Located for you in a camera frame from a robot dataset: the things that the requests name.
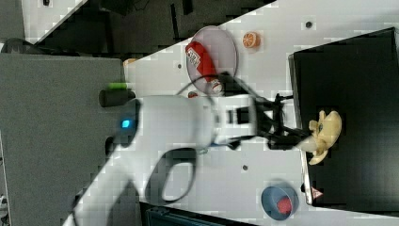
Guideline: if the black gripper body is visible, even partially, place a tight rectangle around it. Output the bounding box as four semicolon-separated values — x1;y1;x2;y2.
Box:
254;94;298;151

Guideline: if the yellow peeled toy banana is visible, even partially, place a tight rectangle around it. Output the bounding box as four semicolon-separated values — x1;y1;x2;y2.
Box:
296;110;343;165

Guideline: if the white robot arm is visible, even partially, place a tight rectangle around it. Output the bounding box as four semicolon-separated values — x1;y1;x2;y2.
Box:
62;94;300;226

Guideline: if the black toaster oven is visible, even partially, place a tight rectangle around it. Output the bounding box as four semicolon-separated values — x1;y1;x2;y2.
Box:
289;27;399;217

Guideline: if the orange slice toy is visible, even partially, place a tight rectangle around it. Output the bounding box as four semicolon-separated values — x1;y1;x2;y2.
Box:
242;32;261;48

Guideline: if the red toy strawberry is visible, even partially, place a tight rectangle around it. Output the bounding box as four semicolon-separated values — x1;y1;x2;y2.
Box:
187;91;199;98

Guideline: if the grey round plate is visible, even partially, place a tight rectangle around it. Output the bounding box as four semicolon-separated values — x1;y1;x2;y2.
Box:
184;25;238;95

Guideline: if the blue bowl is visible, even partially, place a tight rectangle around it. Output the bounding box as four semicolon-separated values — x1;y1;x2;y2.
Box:
261;184;299;221

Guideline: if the red toy fruit in bowl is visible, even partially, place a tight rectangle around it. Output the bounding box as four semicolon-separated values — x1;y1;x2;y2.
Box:
277;197;293;215

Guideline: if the red ketchup bottle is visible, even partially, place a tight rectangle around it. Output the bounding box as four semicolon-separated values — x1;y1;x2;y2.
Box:
185;41;223;95

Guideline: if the green marker pen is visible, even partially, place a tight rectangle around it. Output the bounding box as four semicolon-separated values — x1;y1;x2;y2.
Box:
107;83;128;89

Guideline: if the black cylinder on table edge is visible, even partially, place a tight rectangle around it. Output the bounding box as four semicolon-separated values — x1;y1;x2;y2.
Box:
99;89;136;107

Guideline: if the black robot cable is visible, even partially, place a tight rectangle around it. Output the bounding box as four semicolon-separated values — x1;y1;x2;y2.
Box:
175;71;267;105

